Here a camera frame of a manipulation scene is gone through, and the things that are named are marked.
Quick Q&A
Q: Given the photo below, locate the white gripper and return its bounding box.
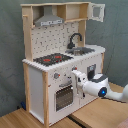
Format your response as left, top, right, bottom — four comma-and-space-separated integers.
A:
71, 70, 88, 98

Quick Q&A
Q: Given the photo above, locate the stove knob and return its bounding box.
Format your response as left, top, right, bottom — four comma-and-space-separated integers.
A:
71, 66, 78, 72
54, 73, 60, 79

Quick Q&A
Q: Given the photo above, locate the white oven door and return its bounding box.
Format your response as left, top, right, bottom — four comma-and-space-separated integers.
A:
49, 82, 79, 118

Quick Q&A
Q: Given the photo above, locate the white microwave door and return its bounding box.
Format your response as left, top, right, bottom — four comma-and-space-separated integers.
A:
88, 3, 105, 22

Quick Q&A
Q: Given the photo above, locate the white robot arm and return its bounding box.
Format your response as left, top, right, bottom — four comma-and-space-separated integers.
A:
72, 70, 128, 103

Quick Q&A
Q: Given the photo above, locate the wooden toy kitchen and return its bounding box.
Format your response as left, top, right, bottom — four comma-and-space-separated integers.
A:
22, 2, 105, 127

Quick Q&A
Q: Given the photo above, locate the white dishwasher door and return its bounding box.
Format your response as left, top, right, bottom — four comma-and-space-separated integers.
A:
79, 59, 102, 107

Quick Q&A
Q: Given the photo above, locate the metal sink basin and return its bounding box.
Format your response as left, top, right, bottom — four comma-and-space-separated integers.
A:
66, 47, 94, 56

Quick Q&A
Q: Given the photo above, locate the black toy faucet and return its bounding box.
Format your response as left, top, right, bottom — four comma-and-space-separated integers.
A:
67, 33, 82, 49

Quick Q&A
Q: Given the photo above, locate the black stove top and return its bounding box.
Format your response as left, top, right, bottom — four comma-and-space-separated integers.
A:
34, 53, 71, 66

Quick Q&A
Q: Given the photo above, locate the grey range hood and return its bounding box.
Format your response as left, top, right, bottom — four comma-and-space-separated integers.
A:
35, 5, 64, 27

